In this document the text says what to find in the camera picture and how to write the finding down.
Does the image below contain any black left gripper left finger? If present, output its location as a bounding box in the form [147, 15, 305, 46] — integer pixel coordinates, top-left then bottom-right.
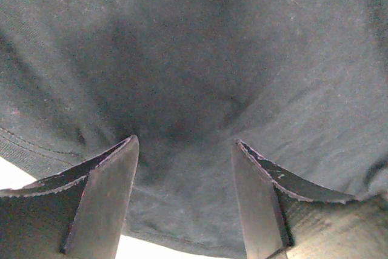
[1, 136, 139, 258]

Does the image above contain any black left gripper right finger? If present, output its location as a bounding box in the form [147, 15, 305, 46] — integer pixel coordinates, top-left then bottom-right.
[232, 140, 387, 258]

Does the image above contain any black t shirt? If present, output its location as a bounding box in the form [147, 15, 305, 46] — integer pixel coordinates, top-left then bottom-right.
[1, 0, 387, 258]

